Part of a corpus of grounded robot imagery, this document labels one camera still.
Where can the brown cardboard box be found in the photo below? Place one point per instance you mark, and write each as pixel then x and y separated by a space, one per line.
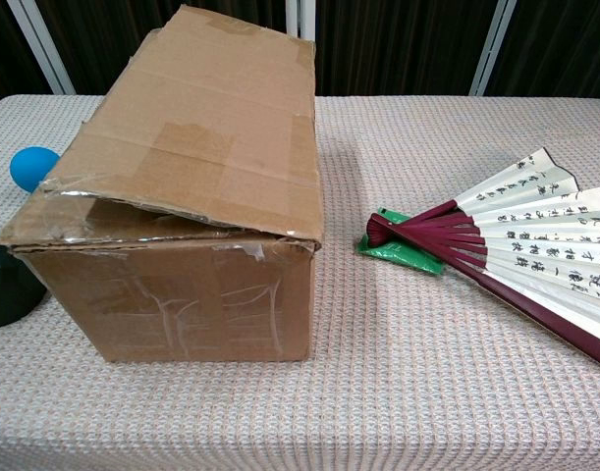
pixel 191 162

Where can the green packet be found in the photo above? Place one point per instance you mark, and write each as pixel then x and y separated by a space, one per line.
pixel 402 255

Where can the beige woven tablecloth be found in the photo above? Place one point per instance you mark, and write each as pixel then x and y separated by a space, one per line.
pixel 427 392

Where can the dark curtain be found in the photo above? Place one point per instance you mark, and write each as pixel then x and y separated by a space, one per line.
pixel 402 49

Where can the paper folding fan with calligraphy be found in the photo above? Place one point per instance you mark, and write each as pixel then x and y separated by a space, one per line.
pixel 535 245

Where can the blue ball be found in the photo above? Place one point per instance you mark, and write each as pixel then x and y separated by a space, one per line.
pixel 29 167

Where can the black cone-shaped object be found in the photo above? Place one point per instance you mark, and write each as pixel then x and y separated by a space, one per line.
pixel 7 294

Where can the white upright frame post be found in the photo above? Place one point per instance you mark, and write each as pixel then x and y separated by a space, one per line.
pixel 302 17

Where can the white slanted frame post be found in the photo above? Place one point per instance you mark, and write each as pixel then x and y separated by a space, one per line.
pixel 491 49
pixel 41 49

